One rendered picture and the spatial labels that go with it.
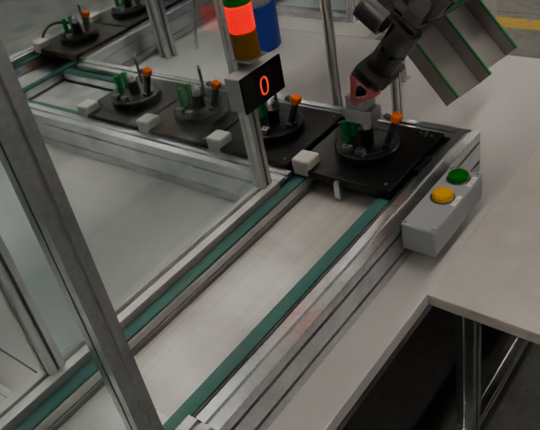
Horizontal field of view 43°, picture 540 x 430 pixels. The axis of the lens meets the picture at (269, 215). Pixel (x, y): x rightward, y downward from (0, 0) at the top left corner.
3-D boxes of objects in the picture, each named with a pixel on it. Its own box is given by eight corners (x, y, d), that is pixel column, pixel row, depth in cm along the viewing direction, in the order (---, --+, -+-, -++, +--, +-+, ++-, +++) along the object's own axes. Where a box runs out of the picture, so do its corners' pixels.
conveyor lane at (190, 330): (444, 175, 156) (444, 136, 150) (202, 453, 107) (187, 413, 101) (339, 150, 172) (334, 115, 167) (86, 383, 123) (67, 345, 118)
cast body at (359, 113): (382, 116, 144) (379, 85, 140) (371, 126, 141) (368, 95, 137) (347, 110, 149) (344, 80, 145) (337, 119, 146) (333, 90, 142)
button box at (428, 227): (482, 197, 141) (482, 172, 137) (435, 258, 128) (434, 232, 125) (450, 189, 145) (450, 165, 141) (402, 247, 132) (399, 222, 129)
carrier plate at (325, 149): (444, 141, 151) (444, 132, 150) (390, 200, 137) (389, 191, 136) (351, 122, 165) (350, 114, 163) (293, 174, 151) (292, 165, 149)
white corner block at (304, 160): (322, 168, 151) (319, 152, 148) (310, 178, 148) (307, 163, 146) (304, 164, 153) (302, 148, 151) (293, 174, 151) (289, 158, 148)
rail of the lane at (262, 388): (479, 169, 156) (480, 127, 149) (232, 472, 104) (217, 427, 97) (457, 165, 159) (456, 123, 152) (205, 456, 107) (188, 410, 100)
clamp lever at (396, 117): (394, 142, 145) (403, 114, 140) (390, 147, 144) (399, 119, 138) (380, 134, 146) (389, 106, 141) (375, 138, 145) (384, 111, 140)
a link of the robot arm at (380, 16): (436, 3, 119) (446, 2, 126) (387, -39, 120) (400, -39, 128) (391, 57, 125) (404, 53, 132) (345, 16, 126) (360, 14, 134)
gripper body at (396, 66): (351, 72, 133) (368, 45, 127) (377, 51, 139) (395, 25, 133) (375, 94, 132) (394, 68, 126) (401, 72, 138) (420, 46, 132)
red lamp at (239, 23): (261, 25, 126) (256, -2, 123) (244, 36, 123) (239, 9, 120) (240, 23, 128) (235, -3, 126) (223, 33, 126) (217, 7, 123)
